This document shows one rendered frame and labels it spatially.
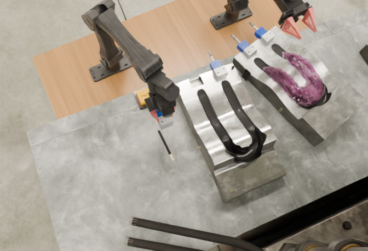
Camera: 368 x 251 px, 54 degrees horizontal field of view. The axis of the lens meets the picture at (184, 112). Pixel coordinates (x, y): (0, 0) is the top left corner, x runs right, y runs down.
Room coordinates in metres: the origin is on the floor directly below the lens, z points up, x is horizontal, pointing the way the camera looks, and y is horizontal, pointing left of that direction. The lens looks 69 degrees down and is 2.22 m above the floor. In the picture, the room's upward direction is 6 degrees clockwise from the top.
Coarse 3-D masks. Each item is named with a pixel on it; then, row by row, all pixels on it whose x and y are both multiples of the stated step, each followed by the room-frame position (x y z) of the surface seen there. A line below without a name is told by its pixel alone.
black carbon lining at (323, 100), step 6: (276, 48) 0.86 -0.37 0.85; (282, 48) 0.86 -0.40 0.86; (258, 60) 0.79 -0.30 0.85; (258, 66) 0.76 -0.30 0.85; (264, 66) 0.77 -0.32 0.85; (324, 84) 0.70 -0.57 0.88; (324, 96) 0.65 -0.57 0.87; (330, 96) 0.63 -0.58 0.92; (318, 102) 0.62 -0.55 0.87; (324, 102) 0.62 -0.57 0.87; (306, 108) 0.59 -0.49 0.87
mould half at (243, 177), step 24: (192, 96) 0.57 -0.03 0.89; (216, 96) 0.59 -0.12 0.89; (240, 96) 0.60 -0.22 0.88; (192, 120) 0.48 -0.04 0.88; (264, 120) 0.50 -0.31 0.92; (216, 144) 0.38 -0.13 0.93; (240, 144) 0.38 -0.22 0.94; (264, 144) 0.40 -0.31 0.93; (216, 168) 0.30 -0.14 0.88; (240, 168) 0.31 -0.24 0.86; (264, 168) 0.32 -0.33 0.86; (240, 192) 0.22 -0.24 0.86
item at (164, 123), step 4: (160, 112) 0.47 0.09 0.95; (160, 116) 0.45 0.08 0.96; (160, 120) 0.44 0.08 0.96; (164, 120) 0.44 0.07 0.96; (168, 120) 0.44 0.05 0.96; (172, 120) 0.44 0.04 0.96; (160, 124) 0.42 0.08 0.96; (164, 124) 0.42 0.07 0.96; (168, 124) 0.43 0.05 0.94; (172, 124) 0.44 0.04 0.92; (160, 128) 0.42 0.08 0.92; (164, 128) 0.42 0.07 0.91
